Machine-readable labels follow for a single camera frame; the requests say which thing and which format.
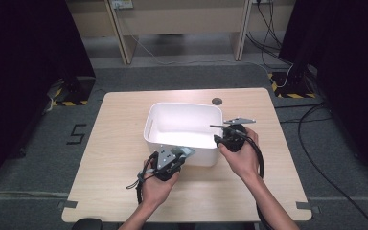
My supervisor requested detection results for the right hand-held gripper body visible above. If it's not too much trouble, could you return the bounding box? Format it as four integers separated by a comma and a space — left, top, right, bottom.
218, 117, 257, 153

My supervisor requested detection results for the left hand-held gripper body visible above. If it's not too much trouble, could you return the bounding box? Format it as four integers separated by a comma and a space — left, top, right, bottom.
151, 145, 187, 182

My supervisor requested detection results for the light blue cloth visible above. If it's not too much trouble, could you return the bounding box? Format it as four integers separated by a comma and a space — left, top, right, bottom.
174, 146, 196, 159

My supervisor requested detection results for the white plastic bin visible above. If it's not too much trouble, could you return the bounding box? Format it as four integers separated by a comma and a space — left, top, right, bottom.
143, 102, 224, 168

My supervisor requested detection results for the person's right hand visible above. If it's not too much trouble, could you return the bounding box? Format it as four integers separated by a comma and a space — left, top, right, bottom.
218, 127, 261, 182

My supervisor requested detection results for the person's left hand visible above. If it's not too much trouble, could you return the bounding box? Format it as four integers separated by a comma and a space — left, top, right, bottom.
142, 159, 182, 209

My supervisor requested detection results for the stand base with hazard tape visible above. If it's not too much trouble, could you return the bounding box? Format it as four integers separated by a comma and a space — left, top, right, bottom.
46, 76, 97, 108
267, 65, 317, 100

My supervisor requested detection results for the black chair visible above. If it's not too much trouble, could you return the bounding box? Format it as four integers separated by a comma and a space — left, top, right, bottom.
71, 218, 104, 230

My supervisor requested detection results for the beige wooden desk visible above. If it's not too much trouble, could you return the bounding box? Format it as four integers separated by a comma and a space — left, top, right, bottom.
65, 0, 296, 66

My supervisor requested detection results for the black curtain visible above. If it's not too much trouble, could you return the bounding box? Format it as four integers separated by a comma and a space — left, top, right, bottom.
279, 0, 368, 190
0, 0, 96, 196

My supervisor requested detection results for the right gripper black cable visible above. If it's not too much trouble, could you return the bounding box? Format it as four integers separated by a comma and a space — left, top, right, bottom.
234, 128, 273, 230

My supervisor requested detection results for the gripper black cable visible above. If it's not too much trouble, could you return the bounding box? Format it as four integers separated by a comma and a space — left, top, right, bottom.
234, 128, 273, 230
126, 150, 159, 206

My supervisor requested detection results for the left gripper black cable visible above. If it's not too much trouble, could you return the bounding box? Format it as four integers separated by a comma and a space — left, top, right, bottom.
126, 150, 159, 206

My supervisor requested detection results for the long black floor cable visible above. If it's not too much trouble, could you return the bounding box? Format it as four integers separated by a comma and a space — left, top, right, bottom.
274, 102, 368, 230

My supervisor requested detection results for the black cable bundle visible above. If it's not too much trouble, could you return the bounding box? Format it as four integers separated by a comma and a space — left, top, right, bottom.
245, 0, 293, 69

